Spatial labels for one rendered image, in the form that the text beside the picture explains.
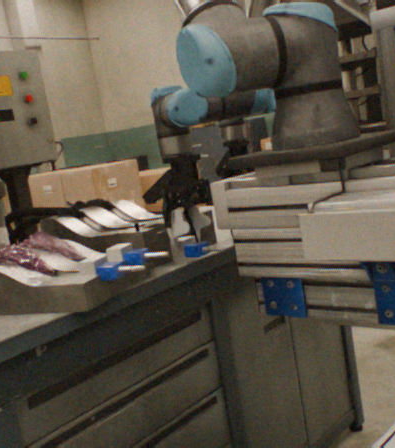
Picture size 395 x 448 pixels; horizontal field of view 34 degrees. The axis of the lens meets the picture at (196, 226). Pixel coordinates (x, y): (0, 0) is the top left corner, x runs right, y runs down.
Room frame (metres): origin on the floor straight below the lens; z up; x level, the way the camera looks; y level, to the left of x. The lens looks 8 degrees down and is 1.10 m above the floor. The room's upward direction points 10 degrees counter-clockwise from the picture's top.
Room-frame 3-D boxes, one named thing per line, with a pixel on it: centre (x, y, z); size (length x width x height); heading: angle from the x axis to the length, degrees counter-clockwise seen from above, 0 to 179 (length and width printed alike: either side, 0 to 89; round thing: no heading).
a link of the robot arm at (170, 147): (1.45, 0.01, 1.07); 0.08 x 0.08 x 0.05
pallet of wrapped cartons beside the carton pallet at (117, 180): (5.94, 1.09, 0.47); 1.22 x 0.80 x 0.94; 55
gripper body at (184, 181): (1.45, 0.01, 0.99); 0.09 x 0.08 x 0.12; 51
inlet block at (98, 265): (1.22, 0.17, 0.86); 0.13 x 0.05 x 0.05; 66
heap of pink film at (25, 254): (1.38, 0.39, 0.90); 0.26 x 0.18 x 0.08; 66
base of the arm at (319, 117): (1.11, -0.23, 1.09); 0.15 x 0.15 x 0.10
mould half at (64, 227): (1.70, 0.23, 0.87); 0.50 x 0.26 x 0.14; 49
